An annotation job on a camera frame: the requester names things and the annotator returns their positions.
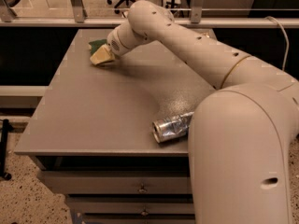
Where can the top drawer with knob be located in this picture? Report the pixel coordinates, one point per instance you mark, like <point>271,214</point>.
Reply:
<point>114,182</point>

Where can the grey drawer cabinet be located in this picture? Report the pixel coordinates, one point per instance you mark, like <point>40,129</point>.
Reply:
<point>98,118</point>

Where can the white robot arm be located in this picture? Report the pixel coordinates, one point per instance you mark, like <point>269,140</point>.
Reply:
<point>239,136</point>

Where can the crushed silver can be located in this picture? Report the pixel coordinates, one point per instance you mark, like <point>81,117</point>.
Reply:
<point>171,127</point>

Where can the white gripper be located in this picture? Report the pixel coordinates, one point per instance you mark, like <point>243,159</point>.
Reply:
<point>114,44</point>

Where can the green and yellow sponge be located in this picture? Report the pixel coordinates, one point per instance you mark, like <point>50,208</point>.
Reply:
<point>96,47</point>

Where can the drawer with knob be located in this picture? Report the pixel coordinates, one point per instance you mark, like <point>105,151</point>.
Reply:
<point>114,182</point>
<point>150,205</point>

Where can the metal railing with glass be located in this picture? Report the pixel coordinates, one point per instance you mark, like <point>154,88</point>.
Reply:
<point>196,13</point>

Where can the black stand on floor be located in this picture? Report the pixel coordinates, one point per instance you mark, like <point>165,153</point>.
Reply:
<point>6,128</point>

